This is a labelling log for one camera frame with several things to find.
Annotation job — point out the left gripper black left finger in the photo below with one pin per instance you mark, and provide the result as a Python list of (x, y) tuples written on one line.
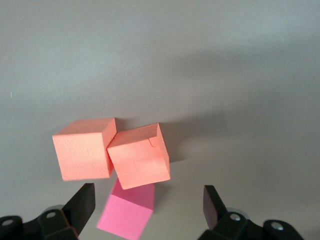
[(75, 212)]

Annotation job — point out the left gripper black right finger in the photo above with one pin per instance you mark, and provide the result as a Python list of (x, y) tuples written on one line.
[(215, 215)]

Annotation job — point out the red foam cube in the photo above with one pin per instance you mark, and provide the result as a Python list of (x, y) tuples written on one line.
[(125, 215)]

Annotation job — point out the orange foam cube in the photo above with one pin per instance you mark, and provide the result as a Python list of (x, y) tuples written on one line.
[(140, 162), (82, 152)]

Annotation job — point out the table cover sheet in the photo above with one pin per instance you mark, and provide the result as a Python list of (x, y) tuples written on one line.
[(175, 62)]

